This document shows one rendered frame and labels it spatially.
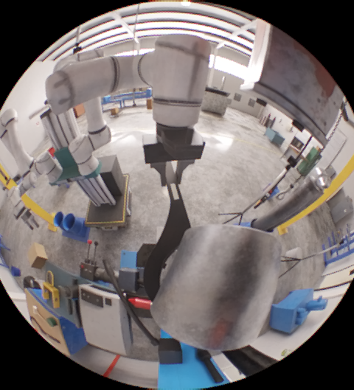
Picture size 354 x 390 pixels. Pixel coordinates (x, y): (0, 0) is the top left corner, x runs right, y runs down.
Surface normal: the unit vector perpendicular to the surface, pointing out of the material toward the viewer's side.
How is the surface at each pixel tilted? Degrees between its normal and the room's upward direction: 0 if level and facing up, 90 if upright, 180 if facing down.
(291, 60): 90
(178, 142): 0
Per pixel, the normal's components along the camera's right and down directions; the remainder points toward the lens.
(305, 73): -0.36, 0.76
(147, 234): 0.09, -0.55
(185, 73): 0.11, 0.83
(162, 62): -0.56, 0.66
